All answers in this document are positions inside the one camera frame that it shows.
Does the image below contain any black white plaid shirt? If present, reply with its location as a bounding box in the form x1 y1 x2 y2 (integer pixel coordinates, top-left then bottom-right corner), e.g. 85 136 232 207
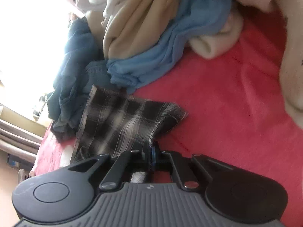
71 84 189 183

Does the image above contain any grey curtain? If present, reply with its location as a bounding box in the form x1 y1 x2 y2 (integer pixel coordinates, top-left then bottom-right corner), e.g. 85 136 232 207
0 119 43 163

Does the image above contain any pink floral blanket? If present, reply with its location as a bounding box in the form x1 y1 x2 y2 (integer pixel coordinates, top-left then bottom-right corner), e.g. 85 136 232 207
33 18 302 226

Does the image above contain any dark blue denim garment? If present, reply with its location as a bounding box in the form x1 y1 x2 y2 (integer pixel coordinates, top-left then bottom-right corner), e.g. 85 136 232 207
47 18 118 142

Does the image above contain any light blue garment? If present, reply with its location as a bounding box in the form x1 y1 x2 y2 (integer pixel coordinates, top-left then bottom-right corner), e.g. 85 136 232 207
107 0 232 93

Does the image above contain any beige garment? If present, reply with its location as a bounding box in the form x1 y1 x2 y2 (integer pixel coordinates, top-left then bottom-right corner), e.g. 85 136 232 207
86 0 180 59

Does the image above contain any cream white garment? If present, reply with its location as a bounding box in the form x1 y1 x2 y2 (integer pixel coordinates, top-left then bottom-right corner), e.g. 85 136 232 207
74 0 302 126

